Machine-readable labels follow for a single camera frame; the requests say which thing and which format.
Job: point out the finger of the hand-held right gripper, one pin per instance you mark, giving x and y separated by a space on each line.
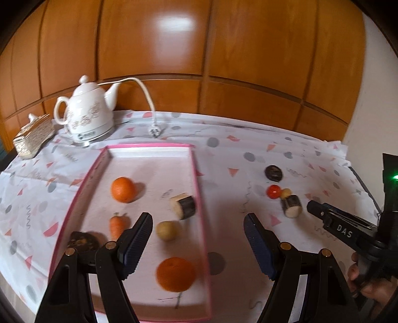
339 225

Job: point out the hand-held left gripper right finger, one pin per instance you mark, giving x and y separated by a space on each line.
261 245

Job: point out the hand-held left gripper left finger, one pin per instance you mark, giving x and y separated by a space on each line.
136 245

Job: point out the orange carrot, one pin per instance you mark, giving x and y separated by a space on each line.
116 225

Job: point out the small potato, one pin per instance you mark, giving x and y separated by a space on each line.
168 230
286 193

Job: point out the orange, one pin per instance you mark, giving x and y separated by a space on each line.
123 189
175 274

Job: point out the dark-skinned cut root piece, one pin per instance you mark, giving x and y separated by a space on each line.
183 206
291 207

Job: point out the dark avocado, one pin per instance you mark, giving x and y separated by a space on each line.
82 240

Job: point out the pink shallow tray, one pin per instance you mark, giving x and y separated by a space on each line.
149 167

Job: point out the person's right hand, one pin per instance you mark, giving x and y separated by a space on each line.
377 292

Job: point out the red tomato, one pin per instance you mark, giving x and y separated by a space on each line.
273 191

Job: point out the dark round root piece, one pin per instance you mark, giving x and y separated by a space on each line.
273 173

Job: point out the white patterned tablecloth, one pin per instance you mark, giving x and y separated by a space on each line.
236 149

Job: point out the grey kettle base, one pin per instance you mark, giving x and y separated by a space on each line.
93 139

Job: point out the white ceramic electric kettle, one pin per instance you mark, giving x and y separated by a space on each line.
87 108

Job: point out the silver patterned tissue box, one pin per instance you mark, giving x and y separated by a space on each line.
34 136

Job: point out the wooden panelled cabinet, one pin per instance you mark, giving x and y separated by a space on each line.
248 46

